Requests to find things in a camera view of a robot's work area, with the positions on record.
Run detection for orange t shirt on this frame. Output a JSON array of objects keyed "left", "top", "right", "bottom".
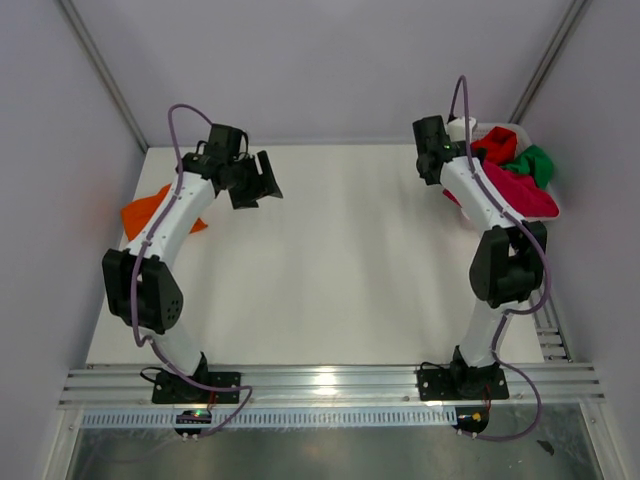
[{"left": 120, "top": 182, "right": 209, "bottom": 242}]

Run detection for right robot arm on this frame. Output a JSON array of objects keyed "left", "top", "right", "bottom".
[{"left": 412, "top": 115, "right": 547, "bottom": 401}]

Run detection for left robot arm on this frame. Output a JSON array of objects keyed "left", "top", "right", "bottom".
[{"left": 102, "top": 124, "right": 282, "bottom": 403}]

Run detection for red t shirt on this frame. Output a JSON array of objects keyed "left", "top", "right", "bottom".
[{"left": 471, "top": 127, "right": 518, "bottom": 166}]

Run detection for white plastic basket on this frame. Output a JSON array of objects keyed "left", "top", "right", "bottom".
[{"left": 471, "top": 126, "right": 560, "bottom": 221}]

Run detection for green t shirt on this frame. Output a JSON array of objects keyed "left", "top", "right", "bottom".
[{"left": 502, "top": 145, "right": 555, "bottom": 190}]

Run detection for magenta t shirt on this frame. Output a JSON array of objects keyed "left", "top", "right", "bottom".
[{"left": 441, "top": 159, "right": 560, "bottom": 221}]

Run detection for left controller board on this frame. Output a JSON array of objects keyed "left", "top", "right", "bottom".
[{"left": 174, "top": 409, "right": 212, "bottom": 437}]

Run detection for controller board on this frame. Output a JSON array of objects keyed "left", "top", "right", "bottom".
[
  {"left": 174, "top": 409, "right": 212, "bottom": 437},
  {"left": 453, "top": 406, "right": 490, "bottom": 436}
]

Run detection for right controller board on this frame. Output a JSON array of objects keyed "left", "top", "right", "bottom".
[{"left": 453, "top": 406, "right": 490, "bottom": 436}]

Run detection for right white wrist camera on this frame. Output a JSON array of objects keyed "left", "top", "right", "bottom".
[{"left": 446, "top": 117, "right": 477, "bottom": 143}]

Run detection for right frame post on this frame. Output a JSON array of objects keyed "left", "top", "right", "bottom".
[{"left": 508, "top": 0, "right": 592, "bottom": 124}]

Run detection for frame post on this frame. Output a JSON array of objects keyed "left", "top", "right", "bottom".
[
  {"left": 53, "top": 0, "right": 150, "bottom": 153},
  {"left": 508, "top": 0, "right": 592, "bottom": 124}
]

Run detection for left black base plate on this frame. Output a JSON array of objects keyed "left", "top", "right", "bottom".
[{"left": 151, "top": 370, "right": 242, "bottom": 405}]

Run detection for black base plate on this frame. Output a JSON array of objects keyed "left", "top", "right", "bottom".
[
  {"left": 151, "top": 370, "right": 242, "bottom": 405},
  {"left": 416, "top": 362, "right": 510, "bottom": 401}
]

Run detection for left frame post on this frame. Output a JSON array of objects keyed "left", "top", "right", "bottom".
[{"left": 53, "top": 0, "right": 150, "bottom": 153}]

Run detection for aluminium front rail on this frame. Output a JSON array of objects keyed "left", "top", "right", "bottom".
[{"left": 58, "top": 362, "right": 605, "bottom": 409}]

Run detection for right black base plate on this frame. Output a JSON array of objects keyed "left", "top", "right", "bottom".
[{"left": 416, "top": 362, "right": 510, "bottom": 401}]

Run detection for white slotted cable duct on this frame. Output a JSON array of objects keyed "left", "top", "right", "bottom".
[{"left": 80, "top": 406, "right": 455, "bottom": 429}]

